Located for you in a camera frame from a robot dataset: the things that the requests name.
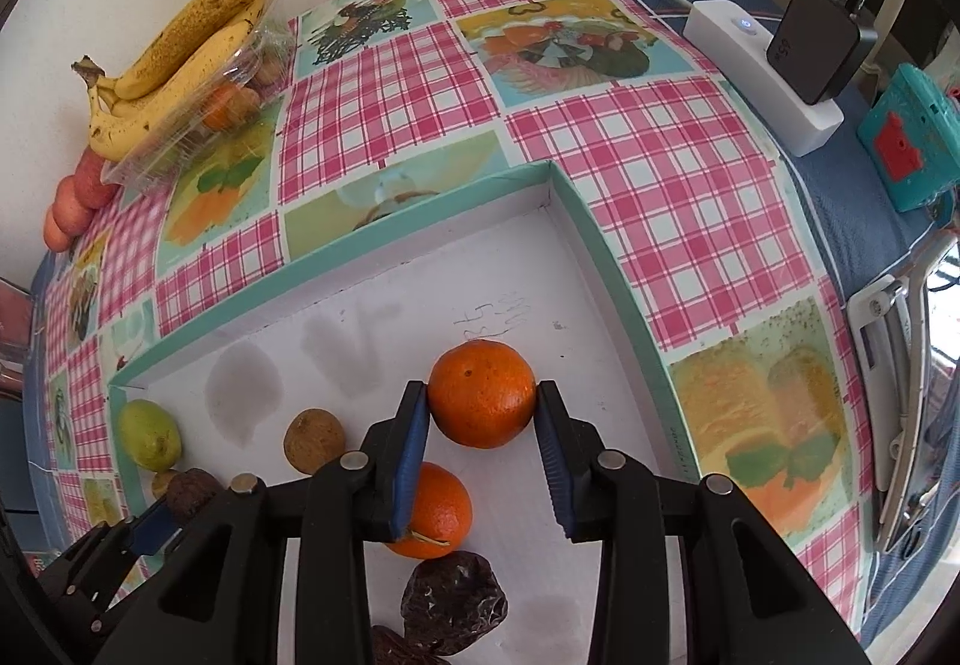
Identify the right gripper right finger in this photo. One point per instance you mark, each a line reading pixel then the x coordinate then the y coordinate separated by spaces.
pixel 746 596

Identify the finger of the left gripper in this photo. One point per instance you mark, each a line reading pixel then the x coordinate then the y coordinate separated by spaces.
pixel 79 586

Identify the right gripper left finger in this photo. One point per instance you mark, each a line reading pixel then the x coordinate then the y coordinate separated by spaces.
pixel 270 564

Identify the dark dried date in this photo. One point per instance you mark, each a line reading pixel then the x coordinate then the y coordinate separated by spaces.
pixel 451 602
pixel 188 492

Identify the small beige nut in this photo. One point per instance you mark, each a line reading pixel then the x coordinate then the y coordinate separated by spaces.
pixel 160 483

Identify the brown round fruit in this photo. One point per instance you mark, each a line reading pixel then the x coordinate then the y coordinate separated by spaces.
pixel 313 438

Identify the orange tangerine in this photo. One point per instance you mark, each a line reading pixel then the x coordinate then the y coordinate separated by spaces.
pixel 481 394
pixel 441 516

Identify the pink flower bouquet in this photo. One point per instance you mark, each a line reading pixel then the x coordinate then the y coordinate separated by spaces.
pixel 16 311

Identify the white metal clip tool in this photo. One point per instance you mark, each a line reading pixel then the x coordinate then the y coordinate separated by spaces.
pixel 891 326

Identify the red apple left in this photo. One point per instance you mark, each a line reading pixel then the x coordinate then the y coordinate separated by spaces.
pixel 55 238

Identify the red apple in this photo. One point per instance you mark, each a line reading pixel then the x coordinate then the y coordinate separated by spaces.
pixel 55 238
pixel 68 212
pixel 91 189

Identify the red apple middle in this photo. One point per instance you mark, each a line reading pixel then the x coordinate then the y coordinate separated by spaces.
pixel 68 212

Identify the blue plaid tablecloth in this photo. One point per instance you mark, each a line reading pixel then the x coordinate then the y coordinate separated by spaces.
pixel 913 593

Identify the teal white tray box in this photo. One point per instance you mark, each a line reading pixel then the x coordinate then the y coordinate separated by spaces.
pixel 480 293

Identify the red apple right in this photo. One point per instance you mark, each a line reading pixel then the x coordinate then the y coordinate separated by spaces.
pixel 91 189

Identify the teal toy box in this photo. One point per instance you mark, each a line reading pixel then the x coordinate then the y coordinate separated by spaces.
pixel 911 134

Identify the yellow banana bunch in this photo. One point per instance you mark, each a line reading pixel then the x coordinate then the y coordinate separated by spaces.
pixel 186 55

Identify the clear plastic container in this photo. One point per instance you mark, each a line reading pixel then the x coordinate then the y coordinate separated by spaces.
pixel 220 88

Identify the pink checkered fruit tablecloth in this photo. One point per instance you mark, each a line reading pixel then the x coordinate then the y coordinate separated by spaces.
pixel 388 101

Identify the white power strip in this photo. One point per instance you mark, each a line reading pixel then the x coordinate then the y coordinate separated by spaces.
pixel 736 43

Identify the black power adapter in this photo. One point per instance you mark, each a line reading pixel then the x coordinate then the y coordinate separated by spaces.
pixel 818 47

